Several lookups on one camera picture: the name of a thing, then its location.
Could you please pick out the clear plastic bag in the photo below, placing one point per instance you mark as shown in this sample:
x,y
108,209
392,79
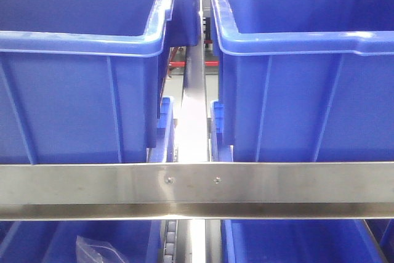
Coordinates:
x,y
88,250

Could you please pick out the stainless steel shelf rack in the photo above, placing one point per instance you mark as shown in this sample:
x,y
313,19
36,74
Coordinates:
x,y
194,190

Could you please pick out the blue bin lower right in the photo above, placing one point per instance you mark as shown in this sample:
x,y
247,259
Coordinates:
x,y
298,241

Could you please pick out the blue bin lower left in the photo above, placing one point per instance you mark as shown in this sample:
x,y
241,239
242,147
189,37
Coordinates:
x,y
55,241

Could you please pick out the blue plastic bin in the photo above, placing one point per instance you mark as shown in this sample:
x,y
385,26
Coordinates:
x,y
306,80
80,79

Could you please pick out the blue plastic bin left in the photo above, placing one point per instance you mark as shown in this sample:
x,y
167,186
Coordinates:
x,y
80,79

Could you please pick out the blue plastic bin right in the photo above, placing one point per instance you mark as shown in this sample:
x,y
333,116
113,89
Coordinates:
x,y
306,80

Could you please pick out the blue bin far right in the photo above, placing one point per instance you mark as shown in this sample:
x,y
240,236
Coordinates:
x,y
382,230

